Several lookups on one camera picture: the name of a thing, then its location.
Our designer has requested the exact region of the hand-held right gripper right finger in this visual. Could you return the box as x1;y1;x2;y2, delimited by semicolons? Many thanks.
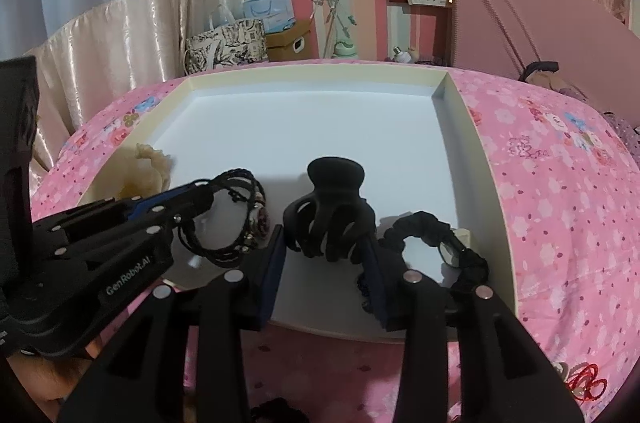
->
357;237;587;423

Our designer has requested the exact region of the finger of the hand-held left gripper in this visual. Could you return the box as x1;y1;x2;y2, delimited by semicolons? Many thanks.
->
31;182;217;235
62;202;217;270

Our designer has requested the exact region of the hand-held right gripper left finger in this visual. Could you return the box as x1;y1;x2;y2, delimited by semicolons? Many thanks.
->
55;223;288;423

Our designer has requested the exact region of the black braided bracelet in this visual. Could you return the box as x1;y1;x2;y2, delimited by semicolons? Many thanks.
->
177;169;272;269

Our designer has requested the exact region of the black hair claw clip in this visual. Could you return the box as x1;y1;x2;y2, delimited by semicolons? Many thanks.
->
282;156;377;265

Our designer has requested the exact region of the black fabric scrunchie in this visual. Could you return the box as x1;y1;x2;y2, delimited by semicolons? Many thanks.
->
356;211;492;315

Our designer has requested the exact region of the white shallow tray box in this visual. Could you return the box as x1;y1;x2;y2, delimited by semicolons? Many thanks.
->
77;69;522;344

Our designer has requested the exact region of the person's left hand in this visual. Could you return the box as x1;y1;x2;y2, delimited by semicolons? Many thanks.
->
10;337;103;406

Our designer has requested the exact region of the dark cloth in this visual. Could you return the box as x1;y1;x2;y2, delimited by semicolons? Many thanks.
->
249;397;312;423

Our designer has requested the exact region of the floral print gift bag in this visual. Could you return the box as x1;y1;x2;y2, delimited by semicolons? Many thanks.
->
183;18;267;76

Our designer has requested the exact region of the pink floral bedsheet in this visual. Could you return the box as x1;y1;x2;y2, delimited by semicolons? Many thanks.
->
29;58;640;423

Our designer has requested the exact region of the blue and cream curtain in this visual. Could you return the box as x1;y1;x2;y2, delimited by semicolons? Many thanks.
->
0;0;249;184

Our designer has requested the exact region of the brown cardboard box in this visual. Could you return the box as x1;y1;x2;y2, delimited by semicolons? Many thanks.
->
264;20;314;62

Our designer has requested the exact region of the light blue gift bag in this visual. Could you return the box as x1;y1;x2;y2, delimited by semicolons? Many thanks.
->
242;0;299;34

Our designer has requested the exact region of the white light bulb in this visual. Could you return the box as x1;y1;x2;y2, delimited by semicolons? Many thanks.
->
390;45;422;64

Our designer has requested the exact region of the green small appliance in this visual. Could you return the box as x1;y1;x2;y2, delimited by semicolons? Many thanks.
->
332;39;359;60

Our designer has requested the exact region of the purple dotted blanket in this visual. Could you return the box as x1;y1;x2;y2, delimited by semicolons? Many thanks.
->
525;70;640;146

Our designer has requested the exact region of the pink padded headboard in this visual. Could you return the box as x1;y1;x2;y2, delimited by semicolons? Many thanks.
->
446;0;640;96

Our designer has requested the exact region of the cream ruffled hair tie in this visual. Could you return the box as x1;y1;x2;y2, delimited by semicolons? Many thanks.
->
120;143;176;200

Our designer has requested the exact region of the red knotted string ornament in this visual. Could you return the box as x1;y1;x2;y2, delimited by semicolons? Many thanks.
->
566;362;610;405

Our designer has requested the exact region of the black strap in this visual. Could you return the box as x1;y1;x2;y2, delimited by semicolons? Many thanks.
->
519;61;561;84

